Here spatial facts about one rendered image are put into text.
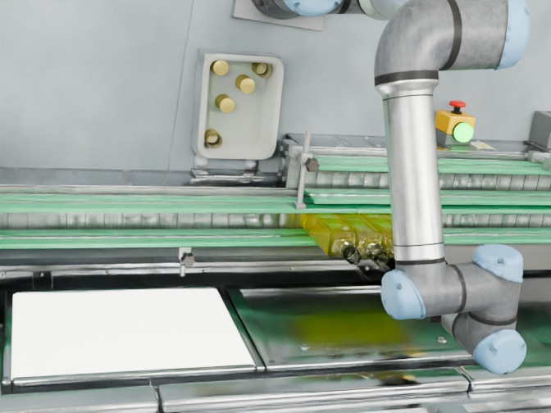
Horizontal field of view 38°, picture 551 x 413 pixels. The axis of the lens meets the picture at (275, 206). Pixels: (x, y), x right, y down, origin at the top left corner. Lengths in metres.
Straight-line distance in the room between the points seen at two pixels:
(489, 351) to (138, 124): 0.91
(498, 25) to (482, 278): 0.38
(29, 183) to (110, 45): 0.33
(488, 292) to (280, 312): 0.51
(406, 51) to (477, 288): 0.37
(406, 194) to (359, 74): 0.74
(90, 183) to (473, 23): 0.85
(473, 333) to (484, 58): 0.43
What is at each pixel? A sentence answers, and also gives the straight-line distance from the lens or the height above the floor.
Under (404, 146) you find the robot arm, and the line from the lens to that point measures 1.20.
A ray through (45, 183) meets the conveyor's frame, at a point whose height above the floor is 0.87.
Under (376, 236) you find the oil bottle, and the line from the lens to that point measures 1.64.
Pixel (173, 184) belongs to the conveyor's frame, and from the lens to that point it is 1.72.
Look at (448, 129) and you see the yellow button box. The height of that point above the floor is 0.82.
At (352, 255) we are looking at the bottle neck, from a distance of 1.61.
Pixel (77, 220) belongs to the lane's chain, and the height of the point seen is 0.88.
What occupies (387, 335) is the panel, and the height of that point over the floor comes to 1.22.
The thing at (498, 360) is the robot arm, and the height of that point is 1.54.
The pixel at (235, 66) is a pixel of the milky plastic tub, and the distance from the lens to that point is 1.78.
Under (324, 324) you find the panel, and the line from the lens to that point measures 1.59.
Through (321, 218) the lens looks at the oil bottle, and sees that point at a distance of 1.69.
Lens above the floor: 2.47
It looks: 64 degrees down
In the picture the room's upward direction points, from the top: 139 degrees clockwise
